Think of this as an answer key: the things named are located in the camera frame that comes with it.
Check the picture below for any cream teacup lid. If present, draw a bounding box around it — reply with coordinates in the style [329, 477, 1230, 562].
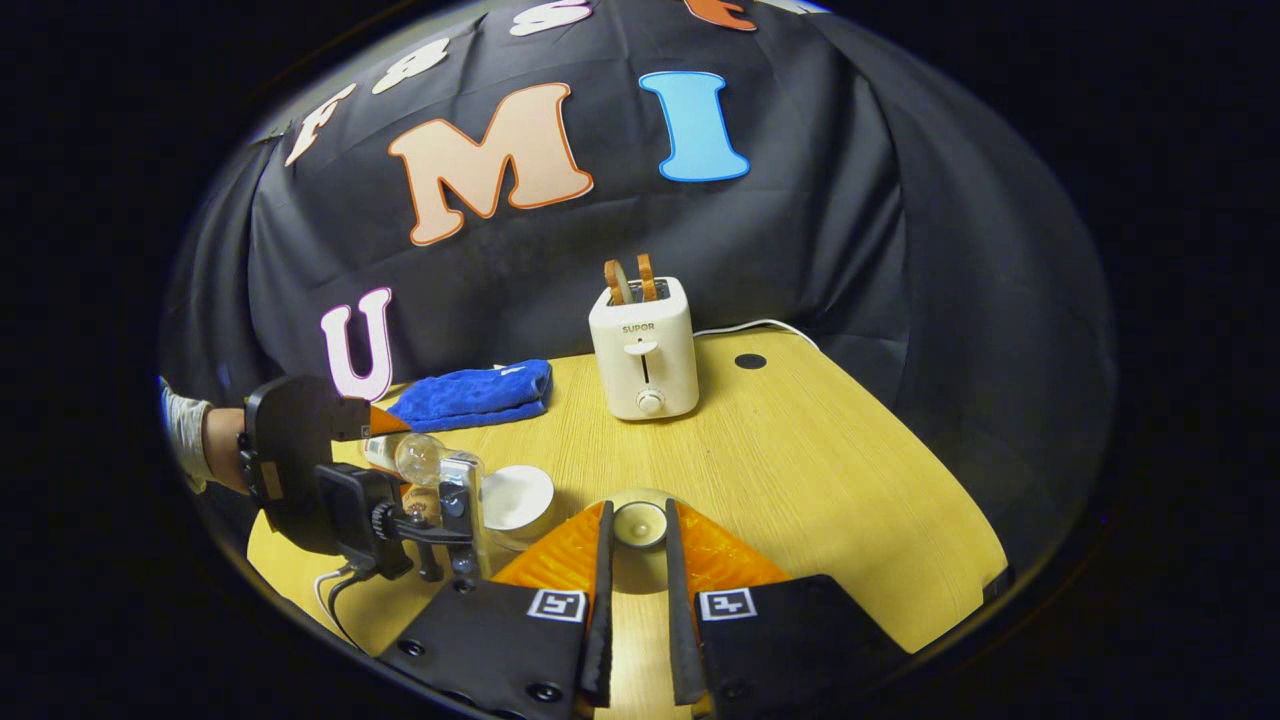
[607, 488, 671, 597]

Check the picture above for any clear plastic water bottle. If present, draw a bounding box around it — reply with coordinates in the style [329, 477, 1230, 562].
[360, 432, 453, 491]

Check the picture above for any white toaster cable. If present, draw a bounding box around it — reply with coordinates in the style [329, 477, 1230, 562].
[693, 318, 822, 352]

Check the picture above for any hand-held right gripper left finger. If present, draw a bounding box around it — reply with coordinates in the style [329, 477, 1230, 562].
[378, 498, 615, 720]

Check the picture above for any white toaster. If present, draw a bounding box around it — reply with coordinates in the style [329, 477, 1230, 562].
[588, 277, 701, 422]

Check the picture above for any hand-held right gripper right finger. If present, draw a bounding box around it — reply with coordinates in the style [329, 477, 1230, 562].
[664, 498, 910, 720]

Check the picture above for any blue folded towel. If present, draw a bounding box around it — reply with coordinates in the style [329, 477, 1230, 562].
[388, 359, 554, 434]

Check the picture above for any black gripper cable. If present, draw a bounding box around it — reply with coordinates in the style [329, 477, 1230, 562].
[314, 563, 377, 651]

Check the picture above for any black backdrop cloth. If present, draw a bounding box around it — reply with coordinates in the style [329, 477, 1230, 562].
[160, 0, 1117, 566]

